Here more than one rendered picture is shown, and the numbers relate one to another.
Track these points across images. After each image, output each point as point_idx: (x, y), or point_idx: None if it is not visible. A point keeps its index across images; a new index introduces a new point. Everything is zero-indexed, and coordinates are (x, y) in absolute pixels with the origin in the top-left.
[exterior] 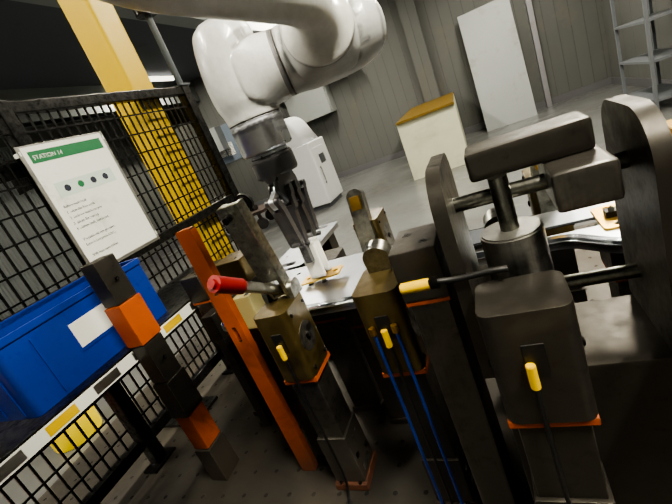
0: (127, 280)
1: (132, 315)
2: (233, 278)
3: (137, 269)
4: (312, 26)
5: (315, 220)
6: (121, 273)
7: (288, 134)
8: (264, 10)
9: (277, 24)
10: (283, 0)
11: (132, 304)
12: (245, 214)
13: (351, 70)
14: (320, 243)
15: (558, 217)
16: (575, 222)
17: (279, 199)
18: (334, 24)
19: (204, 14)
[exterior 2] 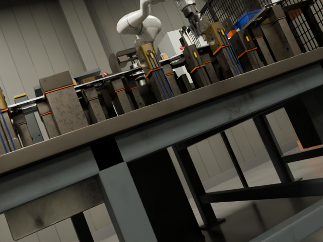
0: (228, 26)
1: (229, 37)
2: (181, 47)
3: (245, 18)
4: (146, 5)
5: (200, 29)
6: (227, 24)
7: (181, 6)
8: (144, 10)
9: (148, 6)
10: (142, 8)
11: (229, 34)
12: (180, 33)
13: (157, 0)
14: (247, 23)
15: (141, 68)
16: (136, 71)
17: (188, 26)
18: (146, 2)
19: (147, 13)
